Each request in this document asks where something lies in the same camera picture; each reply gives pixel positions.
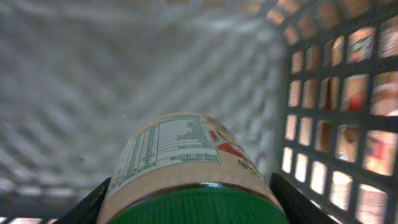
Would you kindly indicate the green-lid jar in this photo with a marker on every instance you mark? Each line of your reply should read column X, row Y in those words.
column 187, row 168

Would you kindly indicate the orange snack bag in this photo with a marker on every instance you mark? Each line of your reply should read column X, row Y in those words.
column 340, row 141

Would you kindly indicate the grey plastic slotted basket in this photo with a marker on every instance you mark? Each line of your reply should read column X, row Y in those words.
column 79, row 78

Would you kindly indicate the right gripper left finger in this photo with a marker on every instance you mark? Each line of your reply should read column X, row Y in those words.
column 87, row 210

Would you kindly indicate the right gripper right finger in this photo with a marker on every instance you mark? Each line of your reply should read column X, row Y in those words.
column 297, row 207

